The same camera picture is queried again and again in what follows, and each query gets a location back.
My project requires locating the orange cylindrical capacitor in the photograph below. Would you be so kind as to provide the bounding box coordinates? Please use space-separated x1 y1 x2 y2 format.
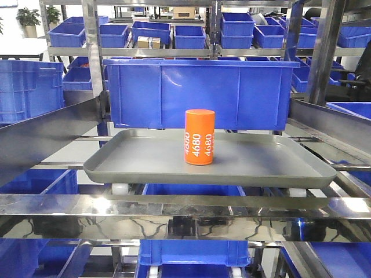
184 109 216 166

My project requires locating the cardboard box on shelf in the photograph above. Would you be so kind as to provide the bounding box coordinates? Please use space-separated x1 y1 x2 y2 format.
137 36 161 49

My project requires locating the stainless steel shelf rack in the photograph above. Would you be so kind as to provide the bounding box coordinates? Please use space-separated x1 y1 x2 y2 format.
0 0 371 278

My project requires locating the large blue plastic bin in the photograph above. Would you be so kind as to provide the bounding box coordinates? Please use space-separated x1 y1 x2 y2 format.
105 59 299 130

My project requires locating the grey plastic tray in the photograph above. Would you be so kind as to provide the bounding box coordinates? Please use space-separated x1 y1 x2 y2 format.
83 129 338 189

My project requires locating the blue crate far left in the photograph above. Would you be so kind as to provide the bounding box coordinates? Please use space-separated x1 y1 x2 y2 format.
1 60 64 124

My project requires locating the potted green plant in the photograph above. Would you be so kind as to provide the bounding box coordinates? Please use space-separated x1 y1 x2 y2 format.
16 7 41 38

